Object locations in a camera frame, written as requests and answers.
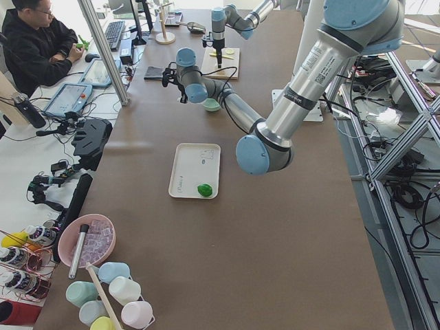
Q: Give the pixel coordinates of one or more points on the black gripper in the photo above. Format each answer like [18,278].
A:
[179,86]
[218,45]

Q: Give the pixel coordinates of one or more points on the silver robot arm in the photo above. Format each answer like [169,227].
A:
[347,29]
[228,16]

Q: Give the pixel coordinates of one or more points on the mint green bowl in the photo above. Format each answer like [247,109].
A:
[211,105]

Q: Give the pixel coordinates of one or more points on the metal tube in bowl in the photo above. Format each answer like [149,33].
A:
[84,228]

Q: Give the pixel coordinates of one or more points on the pink bowl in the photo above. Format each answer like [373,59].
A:
[99,242]

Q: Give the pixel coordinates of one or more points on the yellow plastic knife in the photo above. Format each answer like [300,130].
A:
[216,55]

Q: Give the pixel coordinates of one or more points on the wooden cutting board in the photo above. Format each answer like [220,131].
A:
[230,68]

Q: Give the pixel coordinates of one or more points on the metal scoop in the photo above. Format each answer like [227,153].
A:
[193,27]

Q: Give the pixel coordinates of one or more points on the grey folded cloth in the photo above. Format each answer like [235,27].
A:
[154,73]

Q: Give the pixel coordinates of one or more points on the wooden mug tree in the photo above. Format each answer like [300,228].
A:
[165,37]

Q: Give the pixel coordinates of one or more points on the cream rabbit tray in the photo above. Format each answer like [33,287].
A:
[194,164]

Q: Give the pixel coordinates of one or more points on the upper blue teach pendant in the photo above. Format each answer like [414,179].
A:
[96,75]

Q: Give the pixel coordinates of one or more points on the blue teach pendant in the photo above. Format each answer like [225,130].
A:
[69,97]
[96,75]

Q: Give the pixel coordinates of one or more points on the green lime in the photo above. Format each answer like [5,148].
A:
[205,190]

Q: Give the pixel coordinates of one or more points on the black keyboard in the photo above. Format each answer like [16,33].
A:
[113,34]

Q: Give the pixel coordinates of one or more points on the black computer mouse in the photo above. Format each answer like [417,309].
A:
[89,57]

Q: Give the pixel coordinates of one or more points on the lower blue teach pendant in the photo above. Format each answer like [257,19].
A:
[69,97]

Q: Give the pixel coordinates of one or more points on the seated person black hoodie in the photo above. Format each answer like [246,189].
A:
[40,49]

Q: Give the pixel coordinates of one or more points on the black water bottle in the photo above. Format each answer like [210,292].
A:
[28,110]

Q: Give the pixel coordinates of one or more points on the pastel blue cup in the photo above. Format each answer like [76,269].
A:
[110,270]

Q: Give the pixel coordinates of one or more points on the white cup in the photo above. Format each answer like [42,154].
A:
[124,290]

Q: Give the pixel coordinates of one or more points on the yellow toy fruits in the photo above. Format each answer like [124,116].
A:
[17,239]

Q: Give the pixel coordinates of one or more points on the pink cup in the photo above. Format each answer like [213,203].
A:
[138,314]

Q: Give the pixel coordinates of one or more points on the mint green cup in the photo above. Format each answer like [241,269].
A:
[80,292]

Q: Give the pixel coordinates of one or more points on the pale blue cup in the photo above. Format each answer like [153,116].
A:
[91,311]

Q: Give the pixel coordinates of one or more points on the yellow cup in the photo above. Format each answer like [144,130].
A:
[102,323]

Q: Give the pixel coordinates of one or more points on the aluminium frame post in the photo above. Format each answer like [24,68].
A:
[98,35]

